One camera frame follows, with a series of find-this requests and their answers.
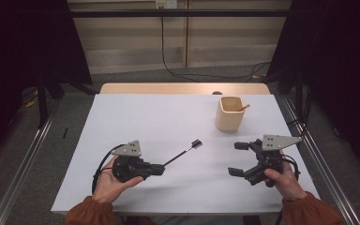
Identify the person's right hand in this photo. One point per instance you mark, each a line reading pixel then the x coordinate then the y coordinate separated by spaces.
pixel 286 186

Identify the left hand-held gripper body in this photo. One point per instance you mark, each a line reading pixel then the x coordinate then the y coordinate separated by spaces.
pixel 129 150

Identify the small black stick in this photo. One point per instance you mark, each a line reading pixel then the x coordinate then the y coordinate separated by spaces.
pixel 65 133

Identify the white wall outlet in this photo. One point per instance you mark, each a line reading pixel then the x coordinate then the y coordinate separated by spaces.
pixel 170 3

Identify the small dark round object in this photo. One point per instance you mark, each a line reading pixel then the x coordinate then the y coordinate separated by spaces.
pixel 217 92

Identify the metal floor rail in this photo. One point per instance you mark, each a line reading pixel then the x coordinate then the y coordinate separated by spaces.
pixel 336 190
pixel 20 175

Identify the black makeup brush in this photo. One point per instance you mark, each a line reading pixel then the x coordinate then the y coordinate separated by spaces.
pixel 197 143

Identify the black curtain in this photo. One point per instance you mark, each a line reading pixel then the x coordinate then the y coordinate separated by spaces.
pixel 12 47
pixel 350 62

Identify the person's left hand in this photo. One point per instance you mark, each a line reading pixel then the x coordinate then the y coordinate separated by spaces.
pixel 109 187

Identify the black metal stand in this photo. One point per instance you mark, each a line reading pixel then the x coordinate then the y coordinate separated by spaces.
pixel 42 106

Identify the wooden table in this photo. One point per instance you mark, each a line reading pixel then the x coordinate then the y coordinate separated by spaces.
pixel 168 88

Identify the beige square cup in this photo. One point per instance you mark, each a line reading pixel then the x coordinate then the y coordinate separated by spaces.
pixel 228 120

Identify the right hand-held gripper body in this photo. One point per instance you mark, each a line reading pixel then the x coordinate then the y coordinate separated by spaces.
pixel 275 142

